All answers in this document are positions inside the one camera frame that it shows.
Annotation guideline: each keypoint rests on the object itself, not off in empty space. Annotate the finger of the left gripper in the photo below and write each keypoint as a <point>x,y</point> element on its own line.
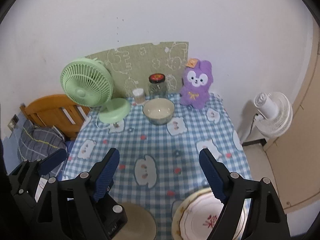
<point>52,161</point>

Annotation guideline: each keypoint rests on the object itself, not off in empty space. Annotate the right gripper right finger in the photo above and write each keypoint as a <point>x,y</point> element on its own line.
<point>266,218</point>

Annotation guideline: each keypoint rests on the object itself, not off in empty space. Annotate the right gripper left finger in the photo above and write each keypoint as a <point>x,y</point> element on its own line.
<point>81,208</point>

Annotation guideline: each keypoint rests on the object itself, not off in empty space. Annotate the large cream floral plate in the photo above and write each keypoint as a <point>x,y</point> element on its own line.
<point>180,212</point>

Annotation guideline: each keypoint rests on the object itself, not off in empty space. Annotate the white red-pattern plate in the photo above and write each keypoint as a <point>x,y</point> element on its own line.
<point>200,219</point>

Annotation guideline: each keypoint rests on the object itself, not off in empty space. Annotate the blue floral bowl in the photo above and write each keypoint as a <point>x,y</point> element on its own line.
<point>140,225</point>
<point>159,111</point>

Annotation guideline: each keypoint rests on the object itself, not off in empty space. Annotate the dark plaid pillow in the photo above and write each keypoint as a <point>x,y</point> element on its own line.
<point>37,142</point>

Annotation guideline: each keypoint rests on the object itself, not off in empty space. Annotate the blue checkered tablecloth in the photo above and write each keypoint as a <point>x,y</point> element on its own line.
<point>159,164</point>

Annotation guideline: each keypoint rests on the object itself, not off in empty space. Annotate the white clip fan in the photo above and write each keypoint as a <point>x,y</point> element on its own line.
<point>275,114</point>

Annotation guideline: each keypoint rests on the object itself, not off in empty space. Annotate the toothpick container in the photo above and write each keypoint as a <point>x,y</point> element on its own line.
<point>139,96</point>

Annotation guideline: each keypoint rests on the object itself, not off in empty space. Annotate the green desk fan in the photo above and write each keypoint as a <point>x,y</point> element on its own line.
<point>87,82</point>

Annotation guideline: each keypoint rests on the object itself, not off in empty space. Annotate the purple plush bunny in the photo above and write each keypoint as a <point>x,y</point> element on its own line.
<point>197,79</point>

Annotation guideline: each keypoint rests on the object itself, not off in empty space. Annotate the glass jar black lid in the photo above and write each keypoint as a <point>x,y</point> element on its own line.
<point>157,86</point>

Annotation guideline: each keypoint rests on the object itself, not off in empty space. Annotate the wall power socket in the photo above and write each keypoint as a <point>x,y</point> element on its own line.
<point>13,122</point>

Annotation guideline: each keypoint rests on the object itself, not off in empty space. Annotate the green cartoon wall mat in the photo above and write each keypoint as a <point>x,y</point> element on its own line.
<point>131,66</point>

